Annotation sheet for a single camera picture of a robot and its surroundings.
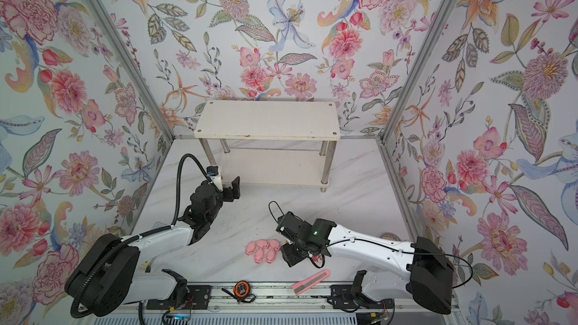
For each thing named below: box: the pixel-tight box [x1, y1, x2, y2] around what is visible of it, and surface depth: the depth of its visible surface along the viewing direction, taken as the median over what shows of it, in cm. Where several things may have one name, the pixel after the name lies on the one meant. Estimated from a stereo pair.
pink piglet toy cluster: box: [245, 239, 282, 265], surface depth 85 cm
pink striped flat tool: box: [292, 269, 331, 296], surface depth 78 cm
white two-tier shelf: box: [192, 101, 341, 192], surface depth 85 cm
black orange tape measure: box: [221, 279, 256, 304], surface depth 75 cm
